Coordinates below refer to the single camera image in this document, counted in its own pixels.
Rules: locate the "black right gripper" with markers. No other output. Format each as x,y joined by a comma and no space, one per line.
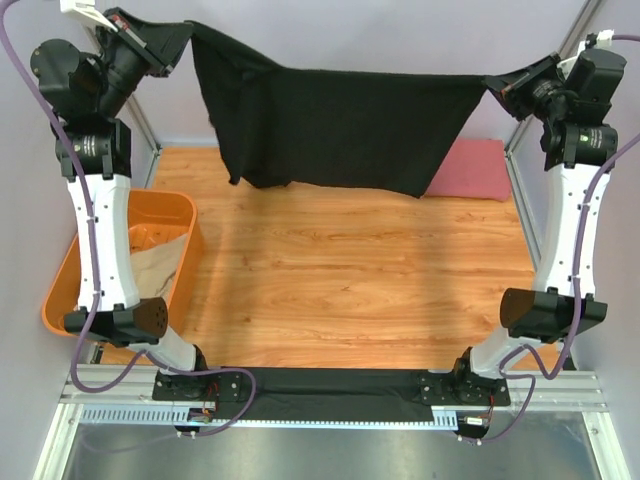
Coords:
514,84

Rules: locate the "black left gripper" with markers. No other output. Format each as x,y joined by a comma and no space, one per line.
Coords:
159,45

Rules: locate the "black t shirt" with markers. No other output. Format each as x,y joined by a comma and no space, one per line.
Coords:
277,125

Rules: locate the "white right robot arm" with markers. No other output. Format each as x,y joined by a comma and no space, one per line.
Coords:
571,99

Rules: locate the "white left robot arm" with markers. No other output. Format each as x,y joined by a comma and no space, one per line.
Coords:
86,92

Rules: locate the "folded red t shirt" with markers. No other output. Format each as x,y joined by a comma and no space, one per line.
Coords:
473,169

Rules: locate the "orange plastic basket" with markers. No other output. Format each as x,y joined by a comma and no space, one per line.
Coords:
169,214

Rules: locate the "beige t shirt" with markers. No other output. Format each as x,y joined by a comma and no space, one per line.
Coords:
132,266

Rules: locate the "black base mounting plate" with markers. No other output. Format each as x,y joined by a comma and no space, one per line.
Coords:
332,395

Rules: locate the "left aluminium corner post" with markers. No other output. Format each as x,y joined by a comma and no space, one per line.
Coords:
132,104

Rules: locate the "aluminium corner post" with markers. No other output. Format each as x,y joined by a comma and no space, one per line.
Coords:
132,104
576,33

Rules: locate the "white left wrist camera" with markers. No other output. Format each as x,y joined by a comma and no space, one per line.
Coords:
85,12

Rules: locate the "right aluminium corner post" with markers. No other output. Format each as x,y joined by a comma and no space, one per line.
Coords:
576,33

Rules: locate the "aluminium frame rail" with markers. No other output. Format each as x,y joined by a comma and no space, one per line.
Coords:
130,402

